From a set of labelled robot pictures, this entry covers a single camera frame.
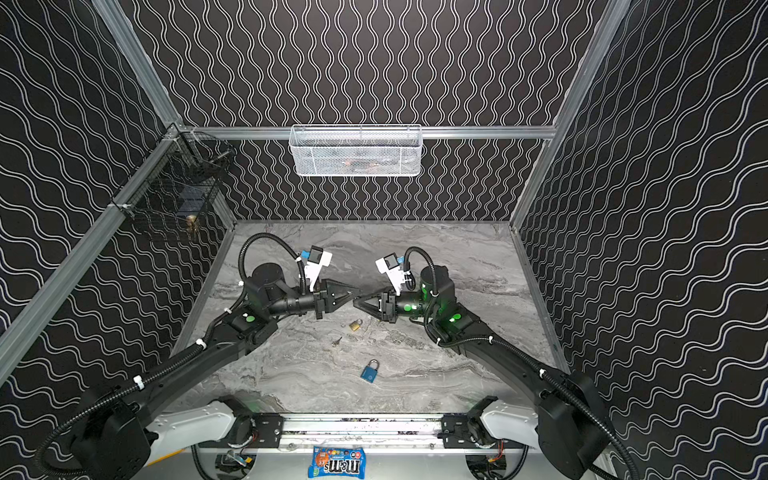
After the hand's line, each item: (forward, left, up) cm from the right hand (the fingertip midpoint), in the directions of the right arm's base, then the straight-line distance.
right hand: (357, 304), depth 69 cm
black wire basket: (+45, +62, +4) cm, 76 cm away
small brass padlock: (+7, +4, -25) cm, 26 cm away
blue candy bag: (-28, +4, -23) cm, 37 cm away
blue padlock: (-7, -2, -26) cm, 27 cm away
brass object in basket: (+23, +47, +5) cm, 53 cm away
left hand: (-1, -2, +5) cm, 5 cm away
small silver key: (+2, +10, -26) cm, 27 cm away
